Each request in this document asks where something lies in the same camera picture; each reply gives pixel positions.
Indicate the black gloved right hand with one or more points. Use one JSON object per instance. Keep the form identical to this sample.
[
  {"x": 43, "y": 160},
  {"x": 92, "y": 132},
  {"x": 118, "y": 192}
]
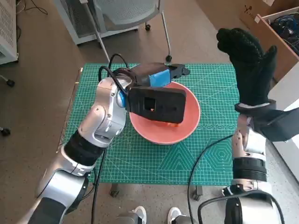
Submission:
[{"x": 252, "y": 70}]

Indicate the black left hand blue tape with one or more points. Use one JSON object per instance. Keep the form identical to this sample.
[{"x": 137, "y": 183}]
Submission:
[{"x": 158, "y": 74}]

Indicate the pink bowl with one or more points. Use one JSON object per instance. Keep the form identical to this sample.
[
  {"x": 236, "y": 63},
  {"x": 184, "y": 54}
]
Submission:
[{"x": 191, "y": 112}]

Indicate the orange sliced bread loaf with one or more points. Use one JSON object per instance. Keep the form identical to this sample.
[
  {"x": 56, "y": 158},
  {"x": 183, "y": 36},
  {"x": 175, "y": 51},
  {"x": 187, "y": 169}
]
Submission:
[{"x": 171, "y": 124}]

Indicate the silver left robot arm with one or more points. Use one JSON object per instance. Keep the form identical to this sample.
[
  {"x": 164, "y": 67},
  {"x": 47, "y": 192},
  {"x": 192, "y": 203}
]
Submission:
[{"x": 102, "y": 116}]

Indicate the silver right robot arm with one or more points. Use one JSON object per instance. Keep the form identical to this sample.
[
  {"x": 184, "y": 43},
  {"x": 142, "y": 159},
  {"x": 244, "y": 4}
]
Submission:
[{"x": 250, "y": 165}]

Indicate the wooden crate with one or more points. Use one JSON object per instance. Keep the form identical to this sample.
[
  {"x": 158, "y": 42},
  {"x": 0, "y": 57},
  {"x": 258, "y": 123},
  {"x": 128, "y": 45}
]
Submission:
[{"x": 278, "y": 46}]

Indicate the brown cardboard box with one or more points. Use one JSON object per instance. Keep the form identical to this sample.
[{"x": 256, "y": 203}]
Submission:
[{"x": 254, "y": 9}]

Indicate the grey mesh office chair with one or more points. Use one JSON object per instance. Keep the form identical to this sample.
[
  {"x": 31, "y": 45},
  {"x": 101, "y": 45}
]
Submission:
[{"x": 126, "y": 11}]

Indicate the green cutting mat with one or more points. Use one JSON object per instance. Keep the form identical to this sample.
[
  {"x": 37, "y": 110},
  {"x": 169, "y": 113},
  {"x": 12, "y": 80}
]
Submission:
[{"x": 144, "y": 161}]

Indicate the white desk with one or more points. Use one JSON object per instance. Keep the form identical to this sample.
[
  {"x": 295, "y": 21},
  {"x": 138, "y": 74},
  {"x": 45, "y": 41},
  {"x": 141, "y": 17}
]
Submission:
[{"x": 289, "y": 149}]

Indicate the black table caster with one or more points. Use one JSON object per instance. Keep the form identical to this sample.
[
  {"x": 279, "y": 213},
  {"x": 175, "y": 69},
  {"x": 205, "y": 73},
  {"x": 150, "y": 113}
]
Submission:
[
  {"x": 114, "y": 190},
  {"x": 197, "y": 193}
]

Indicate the grey white right robot foot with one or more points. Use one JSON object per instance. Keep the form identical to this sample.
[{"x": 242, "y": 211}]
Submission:
[{"x": 175, "y": 214}]

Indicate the grey white robot foot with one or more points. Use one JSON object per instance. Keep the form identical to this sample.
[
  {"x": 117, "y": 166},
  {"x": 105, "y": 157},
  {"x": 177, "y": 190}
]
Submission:
[
  {"x": 139, "y": 214},
  {"x": 175, "y": 214}
]

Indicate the grey white left robot foot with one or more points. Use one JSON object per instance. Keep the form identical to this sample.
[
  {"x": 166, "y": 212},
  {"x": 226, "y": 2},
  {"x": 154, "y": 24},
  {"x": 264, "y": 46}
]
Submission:
[{"x": 139, "y": 214}]

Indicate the black caster chair base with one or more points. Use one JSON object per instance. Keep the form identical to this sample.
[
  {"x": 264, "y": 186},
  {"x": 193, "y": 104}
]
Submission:
[{"x": 9, "y": 82}]

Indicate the white perforated cabinet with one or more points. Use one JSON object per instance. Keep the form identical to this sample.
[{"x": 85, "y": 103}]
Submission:
[{"x": 8, "y": 28}]

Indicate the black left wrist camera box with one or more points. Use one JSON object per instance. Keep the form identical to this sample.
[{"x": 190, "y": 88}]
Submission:
[{"x": 158, "y": 105}]

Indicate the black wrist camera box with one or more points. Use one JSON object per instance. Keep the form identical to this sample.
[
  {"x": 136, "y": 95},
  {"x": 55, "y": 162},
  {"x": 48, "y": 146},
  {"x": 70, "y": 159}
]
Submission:
[
  {"x": 278, "y": 126},
  {"x": 158, "y": 105}
]

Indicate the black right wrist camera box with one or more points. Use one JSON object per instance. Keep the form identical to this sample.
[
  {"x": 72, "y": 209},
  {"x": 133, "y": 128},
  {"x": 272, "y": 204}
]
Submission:
[{"x": 278, "y": 126}]

